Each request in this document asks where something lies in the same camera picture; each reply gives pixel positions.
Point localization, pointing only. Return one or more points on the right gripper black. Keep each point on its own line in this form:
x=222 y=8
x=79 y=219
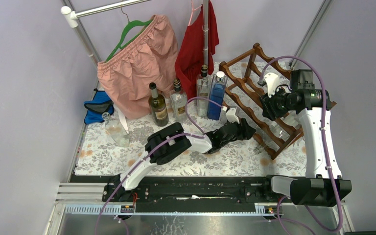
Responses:
x=269 y=111

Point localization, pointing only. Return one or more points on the clear glass wine bottle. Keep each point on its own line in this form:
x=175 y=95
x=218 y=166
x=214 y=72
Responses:
x=292 y=120

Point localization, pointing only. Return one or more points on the blue black bag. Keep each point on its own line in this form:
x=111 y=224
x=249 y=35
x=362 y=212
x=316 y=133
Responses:
x=99 y=104

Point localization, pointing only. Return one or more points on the green clothes hanger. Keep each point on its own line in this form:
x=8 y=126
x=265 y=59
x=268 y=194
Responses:
x=126 y=30

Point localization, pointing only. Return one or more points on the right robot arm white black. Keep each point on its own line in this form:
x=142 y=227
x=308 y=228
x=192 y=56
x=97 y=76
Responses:
x=323 y=184

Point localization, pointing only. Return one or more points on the clear glass flask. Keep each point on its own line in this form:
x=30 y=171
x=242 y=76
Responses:
x=116 y=130

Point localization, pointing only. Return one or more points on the clear square liquor bottle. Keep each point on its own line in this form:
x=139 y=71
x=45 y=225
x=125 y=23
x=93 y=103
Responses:
x=178 y=101

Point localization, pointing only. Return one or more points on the wooden wine rack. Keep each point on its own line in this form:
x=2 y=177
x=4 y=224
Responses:
x=259 y=97

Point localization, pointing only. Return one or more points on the blue glass bottle silver cap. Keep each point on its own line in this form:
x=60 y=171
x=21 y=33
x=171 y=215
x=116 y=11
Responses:
x=218 y=87

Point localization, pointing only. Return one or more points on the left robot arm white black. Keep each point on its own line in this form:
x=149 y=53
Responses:
x=170 y=142

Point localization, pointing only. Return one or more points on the pink skirt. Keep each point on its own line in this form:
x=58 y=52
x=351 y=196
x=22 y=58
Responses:
x=150 y=58

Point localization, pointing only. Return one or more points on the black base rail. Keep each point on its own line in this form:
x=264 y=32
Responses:
x=195 y=194

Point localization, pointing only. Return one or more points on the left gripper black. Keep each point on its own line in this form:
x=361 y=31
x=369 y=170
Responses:
x=243 y=129

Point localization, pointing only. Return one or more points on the clear bottle black gold cap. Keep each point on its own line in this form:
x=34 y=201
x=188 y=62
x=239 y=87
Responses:
x=202 y=90

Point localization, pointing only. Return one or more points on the dark green wine bottle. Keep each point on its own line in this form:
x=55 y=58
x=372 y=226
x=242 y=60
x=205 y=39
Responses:
x=158 y=106

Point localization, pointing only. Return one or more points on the red garment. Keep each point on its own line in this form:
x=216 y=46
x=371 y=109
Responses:
x=190 y=58

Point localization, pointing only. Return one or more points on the vertical metal pole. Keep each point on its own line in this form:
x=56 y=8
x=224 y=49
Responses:
x=205 y=28

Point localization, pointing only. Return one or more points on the metal clothes rail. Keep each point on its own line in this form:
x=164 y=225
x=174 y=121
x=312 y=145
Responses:
x=99 y=29

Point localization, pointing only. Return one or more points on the pink clothes hanger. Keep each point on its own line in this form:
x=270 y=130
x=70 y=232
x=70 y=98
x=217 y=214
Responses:
x=195 y=6

